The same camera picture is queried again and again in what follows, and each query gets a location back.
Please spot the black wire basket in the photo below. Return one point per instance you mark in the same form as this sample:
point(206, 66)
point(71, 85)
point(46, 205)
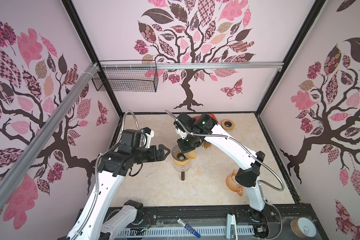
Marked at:
point(127, 76)

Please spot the aluminium rail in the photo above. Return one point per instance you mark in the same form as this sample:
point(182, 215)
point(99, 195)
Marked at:
point(191, 66)
point(15, 174)

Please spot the clear ribbed glass dripper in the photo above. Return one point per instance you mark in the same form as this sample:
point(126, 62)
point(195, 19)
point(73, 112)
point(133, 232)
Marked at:
point(178, 155)

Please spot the red snack bag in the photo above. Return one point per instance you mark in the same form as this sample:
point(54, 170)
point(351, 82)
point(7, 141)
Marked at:
point(213, 117)

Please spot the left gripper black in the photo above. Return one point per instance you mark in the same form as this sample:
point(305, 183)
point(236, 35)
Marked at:
point(161, 157)

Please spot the blue white marker pen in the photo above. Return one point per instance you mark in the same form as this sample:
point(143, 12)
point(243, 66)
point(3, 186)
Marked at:
point(188, 228)

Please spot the orange glass pitcher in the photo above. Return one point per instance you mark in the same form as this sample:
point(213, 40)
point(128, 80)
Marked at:
point(233, 185)

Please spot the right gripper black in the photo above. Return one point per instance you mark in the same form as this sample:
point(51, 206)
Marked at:
point(184, 149)

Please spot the brown paper coffee filter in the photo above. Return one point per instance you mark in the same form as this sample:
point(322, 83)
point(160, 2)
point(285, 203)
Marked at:
point(191, 155)

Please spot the left aluminium rail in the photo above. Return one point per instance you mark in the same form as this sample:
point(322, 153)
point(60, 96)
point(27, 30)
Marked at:
point(15, 174)

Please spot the back aluminium rail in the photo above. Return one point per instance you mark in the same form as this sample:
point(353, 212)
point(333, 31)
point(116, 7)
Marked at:
point(191, 66)

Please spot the brown tape roll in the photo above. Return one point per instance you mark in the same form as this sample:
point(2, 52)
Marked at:
point(303, 228)

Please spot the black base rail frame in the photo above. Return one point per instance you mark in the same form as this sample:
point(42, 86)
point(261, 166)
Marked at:
point(276, 223)

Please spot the clear glass carafe brown handle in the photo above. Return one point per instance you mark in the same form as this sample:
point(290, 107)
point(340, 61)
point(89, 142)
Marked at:
point(182, 169)

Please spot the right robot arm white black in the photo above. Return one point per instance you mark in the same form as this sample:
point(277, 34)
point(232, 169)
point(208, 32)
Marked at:
point(194, 132)

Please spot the orange coffee filter pack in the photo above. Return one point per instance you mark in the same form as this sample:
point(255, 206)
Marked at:
point(206, 145)

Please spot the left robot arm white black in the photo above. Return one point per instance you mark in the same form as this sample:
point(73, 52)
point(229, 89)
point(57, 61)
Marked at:
point(133, 148)

